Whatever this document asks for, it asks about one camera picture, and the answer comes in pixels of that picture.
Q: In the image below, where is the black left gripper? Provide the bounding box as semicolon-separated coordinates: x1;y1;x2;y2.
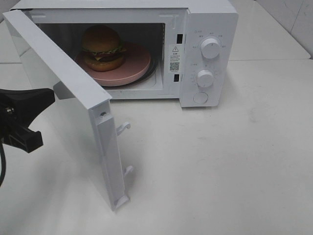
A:
0;88;55;153

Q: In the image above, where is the white microwave door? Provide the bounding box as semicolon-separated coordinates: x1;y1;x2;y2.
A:
4;10;132;210

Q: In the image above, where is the toy burger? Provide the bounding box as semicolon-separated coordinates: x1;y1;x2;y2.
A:
82;25;126;71

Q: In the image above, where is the pink round plate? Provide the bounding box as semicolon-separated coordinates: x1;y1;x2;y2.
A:
75;42;152;87

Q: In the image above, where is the white round door button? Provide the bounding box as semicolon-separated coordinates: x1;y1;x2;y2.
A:
193;92;208;104

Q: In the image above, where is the glass microwave turntable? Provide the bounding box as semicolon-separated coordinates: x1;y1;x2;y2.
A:
128;57;158;86

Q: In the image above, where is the white warning label sticker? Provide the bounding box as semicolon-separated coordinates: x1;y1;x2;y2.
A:
168;44;182;73

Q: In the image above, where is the white microwave oven body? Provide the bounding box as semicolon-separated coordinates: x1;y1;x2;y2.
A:
10;0;238;107

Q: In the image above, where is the lower white round knob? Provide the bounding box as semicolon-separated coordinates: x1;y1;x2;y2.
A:
196;70;214;88

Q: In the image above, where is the white round knob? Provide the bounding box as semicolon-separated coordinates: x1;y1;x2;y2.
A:
200;36;221;59
196;70;214;88

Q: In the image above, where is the upper white round knob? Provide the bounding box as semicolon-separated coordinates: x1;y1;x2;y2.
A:
200;36;221;59

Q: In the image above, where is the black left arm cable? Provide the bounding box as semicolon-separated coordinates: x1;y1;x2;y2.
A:
0;141;8;188

